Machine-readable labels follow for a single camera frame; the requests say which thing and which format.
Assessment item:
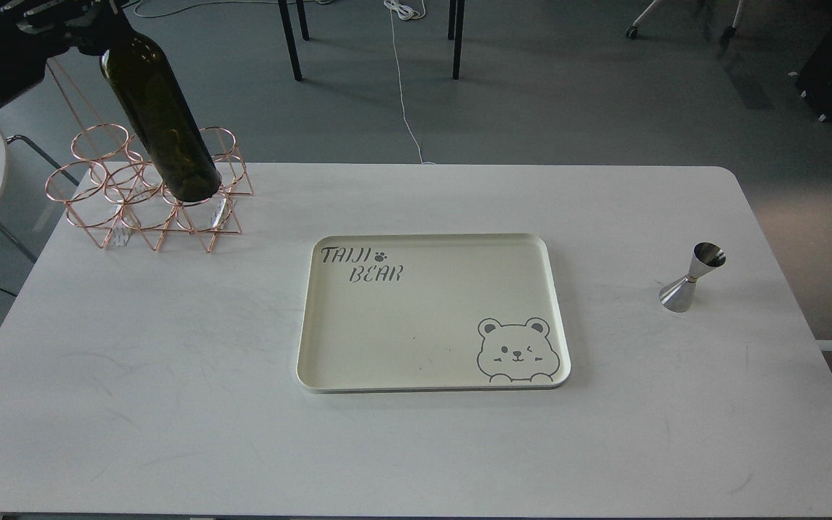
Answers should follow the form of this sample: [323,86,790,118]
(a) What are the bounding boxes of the black table legs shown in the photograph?
[277,0,466,82]

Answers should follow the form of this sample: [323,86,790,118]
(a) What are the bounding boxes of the cream bear serving tray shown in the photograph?
[296,233,571,393]

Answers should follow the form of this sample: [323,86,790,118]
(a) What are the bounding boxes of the silver steel jigger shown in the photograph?
[658,241,727,313]

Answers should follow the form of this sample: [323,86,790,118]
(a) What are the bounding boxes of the white floor cable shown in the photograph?
[383,0,437,165]

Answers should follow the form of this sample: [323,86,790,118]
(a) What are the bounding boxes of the black floor cables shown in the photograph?
[123,0,280,19]

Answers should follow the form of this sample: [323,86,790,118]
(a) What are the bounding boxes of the copper wire bottle rack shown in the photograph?
[44,118,254,251]

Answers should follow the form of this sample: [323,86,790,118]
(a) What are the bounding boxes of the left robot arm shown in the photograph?
[0,1,132,108]

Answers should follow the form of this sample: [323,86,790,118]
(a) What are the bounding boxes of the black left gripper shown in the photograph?
[0,1,131,56]

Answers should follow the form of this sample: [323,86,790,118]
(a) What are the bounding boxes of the dark green wine bottle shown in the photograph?
[101,14,221,203]

